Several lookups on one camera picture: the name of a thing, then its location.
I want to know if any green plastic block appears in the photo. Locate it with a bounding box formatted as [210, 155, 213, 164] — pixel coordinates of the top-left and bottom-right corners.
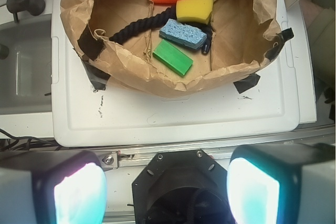
[153, 40, 193, 77]

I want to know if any brown paper bag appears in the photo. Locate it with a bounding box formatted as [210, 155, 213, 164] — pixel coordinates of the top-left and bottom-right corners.
[60, 0, 293, 98]

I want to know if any clear plastic container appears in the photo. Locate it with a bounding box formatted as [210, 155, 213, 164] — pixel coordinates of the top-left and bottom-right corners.
[1, 15, 52, 115]

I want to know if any yellow sponge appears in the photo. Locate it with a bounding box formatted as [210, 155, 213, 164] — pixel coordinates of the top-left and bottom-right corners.
[176, 0, 214, 25]

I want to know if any dark blue rope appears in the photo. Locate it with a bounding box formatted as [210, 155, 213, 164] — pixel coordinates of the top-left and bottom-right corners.
[108, 5, 213, 55]

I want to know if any aluminium frame rail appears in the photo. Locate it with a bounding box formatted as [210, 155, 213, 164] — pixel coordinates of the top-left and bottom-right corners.
[0, 124, 336, 168]

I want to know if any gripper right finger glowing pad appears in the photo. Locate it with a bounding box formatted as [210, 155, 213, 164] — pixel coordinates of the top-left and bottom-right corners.
[227, 144, 335, 223]

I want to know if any light blue sponge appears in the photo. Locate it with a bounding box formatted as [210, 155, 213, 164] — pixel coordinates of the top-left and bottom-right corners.
[159, 19, 207, 50]

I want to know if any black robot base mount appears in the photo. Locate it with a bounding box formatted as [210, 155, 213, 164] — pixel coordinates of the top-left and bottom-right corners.
[132, 150, 235, 223]

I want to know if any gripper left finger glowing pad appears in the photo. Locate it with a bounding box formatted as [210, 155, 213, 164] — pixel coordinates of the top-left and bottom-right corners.
[1, 151, 107, 223]

